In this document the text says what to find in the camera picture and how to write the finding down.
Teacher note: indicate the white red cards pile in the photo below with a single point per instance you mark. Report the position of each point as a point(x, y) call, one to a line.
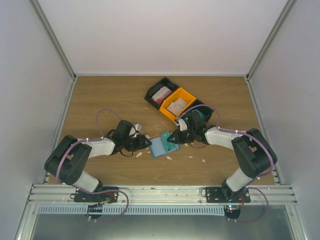
point(177, 106)

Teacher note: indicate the left black bin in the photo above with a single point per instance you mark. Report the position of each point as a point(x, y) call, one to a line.
point(163, 82)

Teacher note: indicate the aluminium front rail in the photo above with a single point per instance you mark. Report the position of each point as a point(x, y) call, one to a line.
point(165, 195)

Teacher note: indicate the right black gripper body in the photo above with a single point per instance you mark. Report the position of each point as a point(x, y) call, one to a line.
point(187, 138)

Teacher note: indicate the yellow bin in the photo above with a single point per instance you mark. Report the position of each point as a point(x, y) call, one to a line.
point(179, 93)

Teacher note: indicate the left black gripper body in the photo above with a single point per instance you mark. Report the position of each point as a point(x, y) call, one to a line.
point(139, 145)

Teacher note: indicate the right black bin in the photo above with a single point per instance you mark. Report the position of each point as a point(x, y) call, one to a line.
point(204, 109)

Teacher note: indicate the black bin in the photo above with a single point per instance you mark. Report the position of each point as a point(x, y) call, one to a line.
point(163, 82)
point(204, 109)

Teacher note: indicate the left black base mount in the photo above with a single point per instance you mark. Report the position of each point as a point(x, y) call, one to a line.
point(111, 196)

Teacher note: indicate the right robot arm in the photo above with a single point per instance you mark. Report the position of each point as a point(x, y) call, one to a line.
point(253, 153)

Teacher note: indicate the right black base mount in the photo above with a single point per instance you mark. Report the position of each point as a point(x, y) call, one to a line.
point(214, 194)

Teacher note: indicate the blue card holder wallet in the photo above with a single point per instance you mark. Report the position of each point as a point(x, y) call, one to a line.
point(160, 146)

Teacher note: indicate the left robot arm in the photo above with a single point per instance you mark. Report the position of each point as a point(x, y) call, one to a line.
point(68, 160)

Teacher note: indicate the teal cards stack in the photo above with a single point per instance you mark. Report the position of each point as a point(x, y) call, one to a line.
point(202, 115)

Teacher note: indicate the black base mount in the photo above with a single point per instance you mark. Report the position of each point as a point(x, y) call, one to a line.
point(214, 194)
point(111, 196)

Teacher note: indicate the red white cards stack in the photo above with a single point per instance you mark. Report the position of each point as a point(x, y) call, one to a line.
point(161, 94)

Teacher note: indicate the grey slotted cable duct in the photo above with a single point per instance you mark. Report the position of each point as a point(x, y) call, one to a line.
point(134, 210)

